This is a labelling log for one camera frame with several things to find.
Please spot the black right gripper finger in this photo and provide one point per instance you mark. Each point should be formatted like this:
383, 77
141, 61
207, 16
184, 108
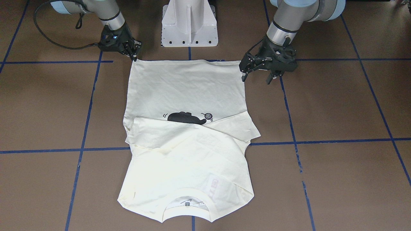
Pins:
133, 54

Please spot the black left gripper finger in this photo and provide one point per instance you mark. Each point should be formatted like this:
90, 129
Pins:
271, 76
244, 76

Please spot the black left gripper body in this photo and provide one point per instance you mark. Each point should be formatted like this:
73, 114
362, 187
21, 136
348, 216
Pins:
264, 51

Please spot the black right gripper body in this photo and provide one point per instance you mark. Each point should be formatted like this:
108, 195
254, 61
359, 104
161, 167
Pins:
124, 34

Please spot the cream long sleeve shirt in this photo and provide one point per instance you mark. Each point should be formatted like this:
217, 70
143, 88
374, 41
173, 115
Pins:
188, 128

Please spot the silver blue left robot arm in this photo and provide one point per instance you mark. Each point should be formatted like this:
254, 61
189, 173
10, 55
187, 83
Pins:
291, 14

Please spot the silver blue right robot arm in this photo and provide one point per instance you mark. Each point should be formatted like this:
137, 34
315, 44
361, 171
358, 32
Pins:
107, 11

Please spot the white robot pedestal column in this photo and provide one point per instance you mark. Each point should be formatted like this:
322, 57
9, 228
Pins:
189, 23

